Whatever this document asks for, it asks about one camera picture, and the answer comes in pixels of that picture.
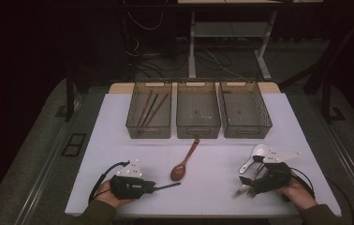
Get black metal stand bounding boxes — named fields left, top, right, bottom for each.
left=320, top=73, right=347, bottom=125
left=54, top=73, right=83, bottom=123

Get thin black floor cable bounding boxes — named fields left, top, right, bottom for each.
left=325, top=177, right=354, bottom=225

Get black floor cables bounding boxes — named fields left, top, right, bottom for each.
left=132, top=46, right=233, bottom=80

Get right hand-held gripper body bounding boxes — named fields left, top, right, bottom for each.
left=252, top=147, right=302, bottom=196

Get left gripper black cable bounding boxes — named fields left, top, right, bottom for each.
left=87, top=160, right=131, bottom=204

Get person's left hand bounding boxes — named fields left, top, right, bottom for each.
left=93, top=179, right=136, bottom=209

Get brown wooden spoon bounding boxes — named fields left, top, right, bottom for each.
left=170, top=138, right=201, bottom=183

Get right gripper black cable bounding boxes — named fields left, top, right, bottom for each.
left=289, top=166, right=317, bottom=200

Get transparent grey plastic bin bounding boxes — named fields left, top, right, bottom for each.
left=125, top=81, right=173, bottom=140
left=176, top=81, right=222, bottom=140
left=219, top=81, right=273, bottom=140

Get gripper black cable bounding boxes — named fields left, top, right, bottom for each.
left=289, top=166, right=317, bottom=200
left=87, top=160, right=131, bottom=204

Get hanging white cable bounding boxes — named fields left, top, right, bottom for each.
left=122, top=0, right=165, bottom=32

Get black chopstick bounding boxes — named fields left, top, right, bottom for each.
left=140, top=92, right=160, bottom=128
left=153, top=182, right=182, bottom=191

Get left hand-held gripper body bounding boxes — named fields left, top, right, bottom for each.
left=109, top=158, right=150, bottom=201

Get metal floor rail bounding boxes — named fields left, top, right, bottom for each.
left=317, top=115, right=354, bottom=218
left=11, top=93, right=87, bottom=225

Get white floor cable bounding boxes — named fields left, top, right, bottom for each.
left=203, top=48, right=249, bottom=80

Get person's right hand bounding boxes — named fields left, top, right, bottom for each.
left=274, top=177, right=318, bottom=212

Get metal fork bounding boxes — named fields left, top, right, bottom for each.
left=245, top=163, right=267, bottom=201

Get white metal desk frame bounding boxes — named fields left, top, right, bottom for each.
left=177, top=0, right=324, bottom=82

